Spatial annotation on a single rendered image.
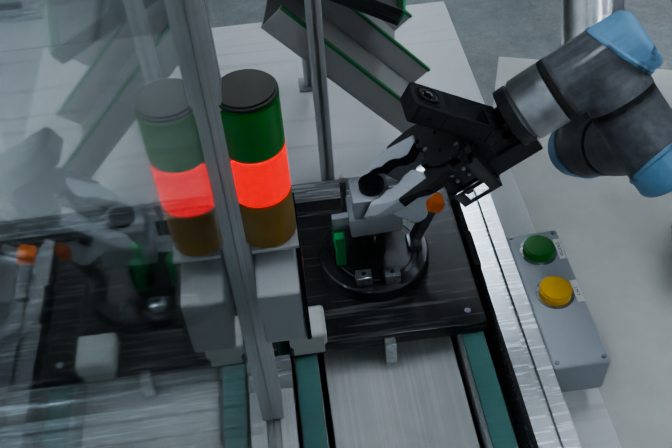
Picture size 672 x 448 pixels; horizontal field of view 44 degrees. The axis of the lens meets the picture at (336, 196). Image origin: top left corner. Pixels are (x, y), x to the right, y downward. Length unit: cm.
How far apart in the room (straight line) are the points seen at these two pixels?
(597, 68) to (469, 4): 246
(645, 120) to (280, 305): 43
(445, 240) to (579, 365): 24
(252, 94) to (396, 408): 51
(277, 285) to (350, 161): 68
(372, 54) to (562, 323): 50
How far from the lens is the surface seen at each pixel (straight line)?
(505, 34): 318
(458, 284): 105
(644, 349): 117
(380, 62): 127
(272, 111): 62
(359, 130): 142
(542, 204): 131
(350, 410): 101
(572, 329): 104
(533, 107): 91
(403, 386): 103
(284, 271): 72
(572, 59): 90
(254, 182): 65
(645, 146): 92
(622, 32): 90
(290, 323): 74
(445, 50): 160
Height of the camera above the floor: 179
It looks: 45 degrees down
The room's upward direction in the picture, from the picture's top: 4 degrees counter-clockwise
